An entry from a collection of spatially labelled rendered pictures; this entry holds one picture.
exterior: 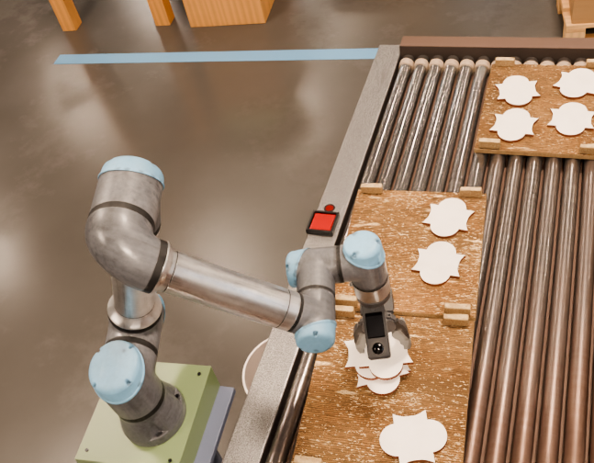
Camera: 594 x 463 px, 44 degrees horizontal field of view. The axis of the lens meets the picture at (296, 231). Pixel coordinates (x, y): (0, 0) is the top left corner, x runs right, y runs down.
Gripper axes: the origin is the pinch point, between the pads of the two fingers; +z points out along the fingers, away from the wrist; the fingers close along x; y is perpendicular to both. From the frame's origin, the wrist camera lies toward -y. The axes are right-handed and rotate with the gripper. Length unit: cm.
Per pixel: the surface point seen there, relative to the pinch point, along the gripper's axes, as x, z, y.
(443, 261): -15.7, 3.6, 26.8
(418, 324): -7.9, 4.0, 9.0
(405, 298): -5.5, 4.1, 17.1
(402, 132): -9, 8, 81
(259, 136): 66, 100, 200
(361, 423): 6.2, 3.1, -15.4
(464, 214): -22.5, 4.1, 42.0
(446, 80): -25, 8, 104
